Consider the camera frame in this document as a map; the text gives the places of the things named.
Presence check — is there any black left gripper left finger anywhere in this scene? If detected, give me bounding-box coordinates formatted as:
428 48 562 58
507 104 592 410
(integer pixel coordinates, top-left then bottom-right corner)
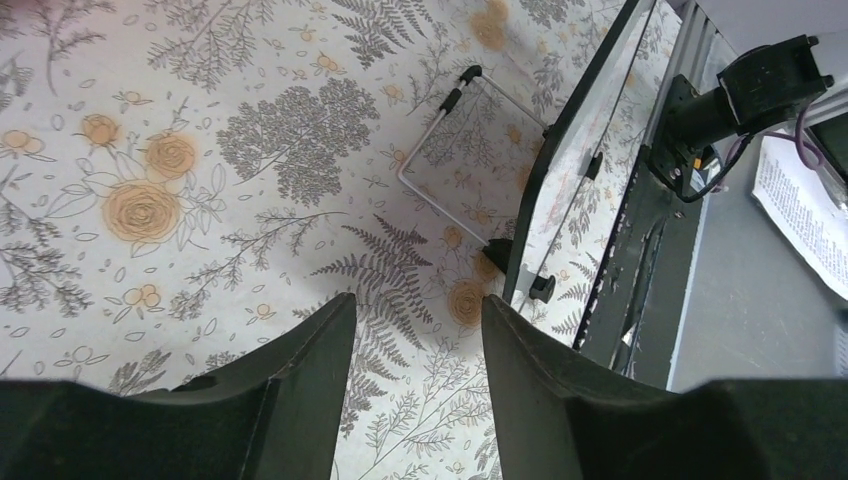
132 293 357 479

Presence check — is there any black-framed whiteboard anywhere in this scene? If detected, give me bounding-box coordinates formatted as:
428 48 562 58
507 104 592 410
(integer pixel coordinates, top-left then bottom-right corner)
397 0 684 349

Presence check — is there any white paper sheet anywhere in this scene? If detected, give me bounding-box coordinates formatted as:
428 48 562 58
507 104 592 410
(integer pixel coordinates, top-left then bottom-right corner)
752 137 847 299

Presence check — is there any floral tablecloth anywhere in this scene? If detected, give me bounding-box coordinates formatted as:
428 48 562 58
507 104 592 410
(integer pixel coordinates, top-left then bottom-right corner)
0 0 684 480

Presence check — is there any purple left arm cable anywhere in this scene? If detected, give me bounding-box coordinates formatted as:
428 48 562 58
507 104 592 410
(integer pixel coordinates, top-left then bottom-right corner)
761 99 829 170

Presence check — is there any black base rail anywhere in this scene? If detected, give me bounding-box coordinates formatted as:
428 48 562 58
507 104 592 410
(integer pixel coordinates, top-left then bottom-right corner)
573 146 702 389

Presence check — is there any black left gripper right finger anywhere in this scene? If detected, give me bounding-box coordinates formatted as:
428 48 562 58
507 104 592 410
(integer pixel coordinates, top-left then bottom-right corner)
482 295 670 479

